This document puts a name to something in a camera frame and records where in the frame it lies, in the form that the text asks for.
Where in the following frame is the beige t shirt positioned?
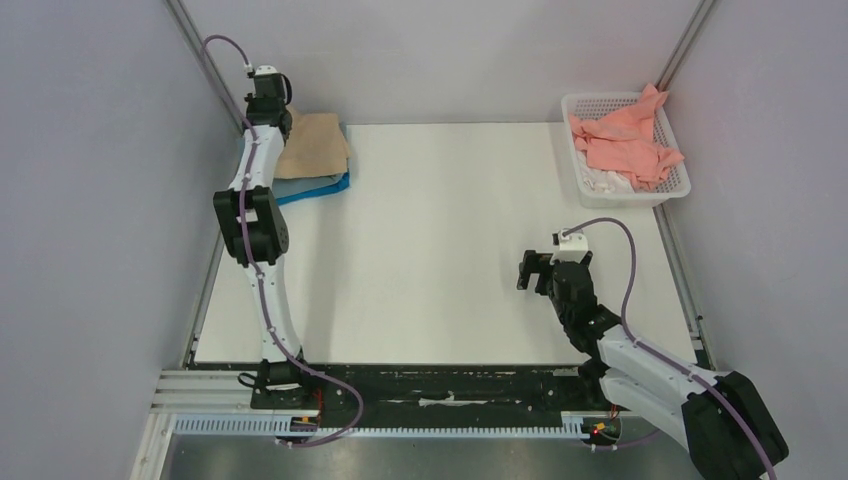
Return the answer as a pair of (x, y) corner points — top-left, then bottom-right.
(274, 110), (351, 180)

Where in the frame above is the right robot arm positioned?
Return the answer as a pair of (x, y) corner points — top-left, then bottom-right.
(516, 250), (789, 479)

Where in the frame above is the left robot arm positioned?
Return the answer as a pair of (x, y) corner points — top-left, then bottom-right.
(213, 65), (314, 409)

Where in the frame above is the grey-blue folded t shirt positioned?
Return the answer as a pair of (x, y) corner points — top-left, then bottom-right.
(229, 126), (350, 205)

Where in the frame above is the white t shirt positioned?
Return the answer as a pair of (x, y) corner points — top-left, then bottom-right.
(577, 151), (635, 194)

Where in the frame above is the bright blue folded t shirt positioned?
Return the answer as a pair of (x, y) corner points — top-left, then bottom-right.
(272, 172), (350, 205)

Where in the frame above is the pink t shirt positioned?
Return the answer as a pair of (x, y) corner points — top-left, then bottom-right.
(568, 84), (684, 191)

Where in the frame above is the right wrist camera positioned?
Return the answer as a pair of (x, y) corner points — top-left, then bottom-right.
(550, 229), (590, 264)

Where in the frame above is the aluminium frame rail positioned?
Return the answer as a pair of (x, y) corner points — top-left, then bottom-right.
(163, 0), (244, 138)

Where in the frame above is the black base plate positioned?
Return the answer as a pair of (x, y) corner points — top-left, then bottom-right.
(250, 362), (617, 429)

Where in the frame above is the white cable duct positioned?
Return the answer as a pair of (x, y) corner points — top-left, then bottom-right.
(173, 414), (601, 441)

